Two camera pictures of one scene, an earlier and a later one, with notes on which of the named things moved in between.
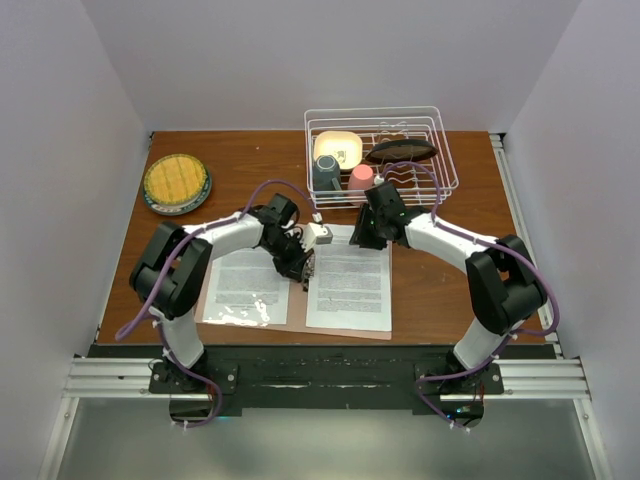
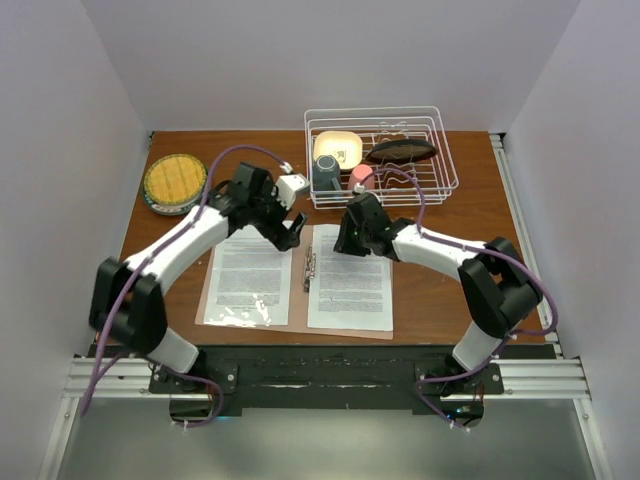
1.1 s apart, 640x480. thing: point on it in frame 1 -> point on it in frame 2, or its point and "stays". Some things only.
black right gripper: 360,236 -> 343,244
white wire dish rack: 350,149 stays
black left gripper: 294,267 -> 281,237
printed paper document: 350,284 stays
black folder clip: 309,270 stays
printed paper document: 246,288 stays
